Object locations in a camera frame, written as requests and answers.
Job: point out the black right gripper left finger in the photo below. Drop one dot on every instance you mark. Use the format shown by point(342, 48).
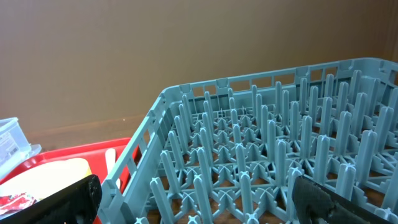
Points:
point(77, 203)

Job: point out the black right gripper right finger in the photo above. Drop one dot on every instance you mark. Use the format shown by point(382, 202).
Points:
point(314, 203)

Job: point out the red snack wrapper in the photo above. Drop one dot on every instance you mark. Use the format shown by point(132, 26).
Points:
point(14, 203)

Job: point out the clear plastic waste bin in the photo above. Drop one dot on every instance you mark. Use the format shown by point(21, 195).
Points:
point(15, 147)

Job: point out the grey plastic dishwasher rack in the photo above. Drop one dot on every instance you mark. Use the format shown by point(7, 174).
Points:
point(236, 145)

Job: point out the yellow plastic cup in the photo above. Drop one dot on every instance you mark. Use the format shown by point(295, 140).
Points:
point(47, 179)

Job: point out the red plastic tray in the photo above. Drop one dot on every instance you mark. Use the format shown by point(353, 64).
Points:
point(93, 153)

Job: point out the white plastic spoon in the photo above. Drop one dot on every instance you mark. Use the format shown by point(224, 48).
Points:
point(110, 159)

